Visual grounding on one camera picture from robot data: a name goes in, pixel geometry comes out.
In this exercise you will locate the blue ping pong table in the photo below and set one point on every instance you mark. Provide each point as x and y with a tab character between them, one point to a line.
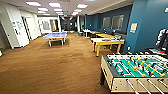
55	35

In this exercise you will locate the yellow wall poster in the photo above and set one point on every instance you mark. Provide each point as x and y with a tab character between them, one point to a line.
133	27

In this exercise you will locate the white round table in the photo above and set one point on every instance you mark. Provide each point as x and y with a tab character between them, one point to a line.
86	31

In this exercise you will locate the ceiling light panel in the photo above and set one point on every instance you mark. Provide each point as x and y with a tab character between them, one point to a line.
82	6
33	3
55	5

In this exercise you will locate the interior glass window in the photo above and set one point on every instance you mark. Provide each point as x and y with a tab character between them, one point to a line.
117	22
106	22

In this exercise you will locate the white double door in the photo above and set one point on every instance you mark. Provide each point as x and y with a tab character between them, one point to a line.
4	36

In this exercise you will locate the green foosball table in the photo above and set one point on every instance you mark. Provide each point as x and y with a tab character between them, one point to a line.
133	75

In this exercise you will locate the white table with toys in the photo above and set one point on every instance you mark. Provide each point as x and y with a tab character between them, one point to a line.
106	41

